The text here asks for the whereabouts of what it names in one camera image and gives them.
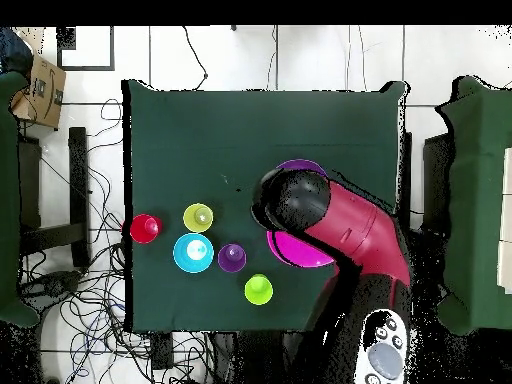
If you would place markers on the purple cup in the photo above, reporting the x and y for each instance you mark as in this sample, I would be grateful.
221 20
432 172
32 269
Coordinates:
228 260

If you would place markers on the red cup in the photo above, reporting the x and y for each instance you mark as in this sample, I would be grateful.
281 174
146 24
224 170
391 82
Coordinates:
142 230

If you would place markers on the green cup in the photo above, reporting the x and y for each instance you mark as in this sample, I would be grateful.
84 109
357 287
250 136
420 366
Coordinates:
259 292

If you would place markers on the black power strip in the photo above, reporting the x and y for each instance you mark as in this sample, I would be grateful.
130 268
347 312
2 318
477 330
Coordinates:
162 352

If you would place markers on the cardboard box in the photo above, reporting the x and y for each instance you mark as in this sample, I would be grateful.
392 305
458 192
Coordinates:
40 92

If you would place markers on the black floor frame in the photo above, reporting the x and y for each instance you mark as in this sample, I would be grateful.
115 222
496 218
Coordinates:
86 68

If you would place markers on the dark blue fabric item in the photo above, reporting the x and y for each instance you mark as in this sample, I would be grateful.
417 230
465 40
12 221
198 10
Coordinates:
14 52

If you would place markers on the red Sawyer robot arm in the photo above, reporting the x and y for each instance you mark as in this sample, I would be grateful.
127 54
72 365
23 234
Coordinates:
360 232

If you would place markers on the green covered side table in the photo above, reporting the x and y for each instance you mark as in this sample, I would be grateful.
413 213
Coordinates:
480 200
8 200

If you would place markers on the large purple bowl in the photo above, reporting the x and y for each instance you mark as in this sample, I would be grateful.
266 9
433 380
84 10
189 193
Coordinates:
302 164

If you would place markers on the small light blue bowl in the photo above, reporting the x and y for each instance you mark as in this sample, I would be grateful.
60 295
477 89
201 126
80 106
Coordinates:
188 256

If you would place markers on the large pink bowl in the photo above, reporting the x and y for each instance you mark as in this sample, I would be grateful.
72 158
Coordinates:
296 252

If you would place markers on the black pedestal leg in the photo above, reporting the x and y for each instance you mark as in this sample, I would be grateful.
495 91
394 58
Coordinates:
56 282

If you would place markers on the yellow cup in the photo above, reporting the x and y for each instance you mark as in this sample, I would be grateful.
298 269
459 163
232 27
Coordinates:
192 220

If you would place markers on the dark green table cloth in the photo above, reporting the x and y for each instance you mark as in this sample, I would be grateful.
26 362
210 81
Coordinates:
260 132

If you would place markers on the black stand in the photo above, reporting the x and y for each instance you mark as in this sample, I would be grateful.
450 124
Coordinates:
436 180
78 180

